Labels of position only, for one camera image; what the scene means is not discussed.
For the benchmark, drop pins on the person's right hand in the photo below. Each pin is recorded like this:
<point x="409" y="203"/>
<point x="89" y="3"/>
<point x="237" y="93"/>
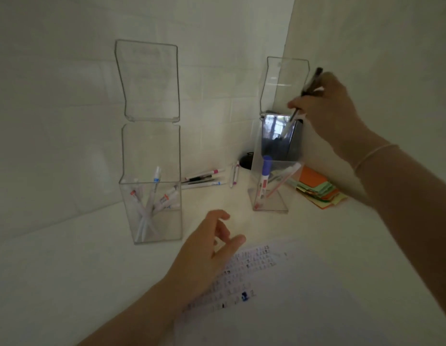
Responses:
<point x="334" y="118"/>

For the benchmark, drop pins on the person's left hand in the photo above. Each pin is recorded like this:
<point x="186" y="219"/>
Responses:
<point x="201" y="255"/>

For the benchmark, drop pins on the clear pen black grip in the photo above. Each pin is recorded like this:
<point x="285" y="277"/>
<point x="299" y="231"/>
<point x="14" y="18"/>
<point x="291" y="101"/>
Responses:
<point x="316" y="73"/>

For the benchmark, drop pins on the white pen light blue end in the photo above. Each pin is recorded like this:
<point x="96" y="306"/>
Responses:
<point x="205" y="185"/>

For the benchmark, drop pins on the clear acrylic box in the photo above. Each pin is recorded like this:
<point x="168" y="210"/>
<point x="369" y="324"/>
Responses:
<point x="280" y="72"/>
<point x="151" y="140"/>

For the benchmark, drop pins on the thick white marker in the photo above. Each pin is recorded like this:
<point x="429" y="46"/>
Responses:
<point x="266" y="172"/>

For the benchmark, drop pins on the white pen light blue band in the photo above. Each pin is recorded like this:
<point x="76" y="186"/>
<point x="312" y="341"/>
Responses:
<point x="157" y="174"/>

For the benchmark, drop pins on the white paper sheet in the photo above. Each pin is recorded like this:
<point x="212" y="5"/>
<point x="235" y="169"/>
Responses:
<point x="298" y="313"/>

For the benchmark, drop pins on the person's right forearm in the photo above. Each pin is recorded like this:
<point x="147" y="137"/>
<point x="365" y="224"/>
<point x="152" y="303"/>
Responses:
<point x="417" y="219"/>

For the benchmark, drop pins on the stack of coloured sticky notes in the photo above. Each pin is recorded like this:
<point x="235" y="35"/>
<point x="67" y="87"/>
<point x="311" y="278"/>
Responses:
<point x="313" y="176"/>

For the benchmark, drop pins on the black bag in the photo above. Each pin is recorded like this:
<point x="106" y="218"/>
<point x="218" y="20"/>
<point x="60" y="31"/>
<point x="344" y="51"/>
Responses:
<point x="246" y="162"/>

